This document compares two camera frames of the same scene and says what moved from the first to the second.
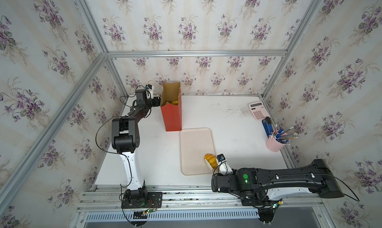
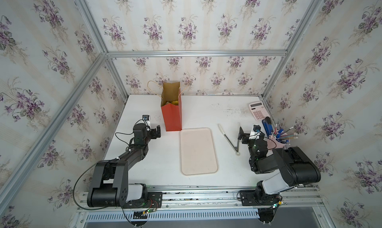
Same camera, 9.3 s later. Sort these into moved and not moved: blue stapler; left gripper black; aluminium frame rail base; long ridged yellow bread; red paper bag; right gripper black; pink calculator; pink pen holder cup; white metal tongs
Moved: right gripper black; left gripper black; white metal tongs
Not moved: pink pen holder cup; aluminium frame rail base; long ridged yellow bread; blue stapler; red paper bag; pink calculator
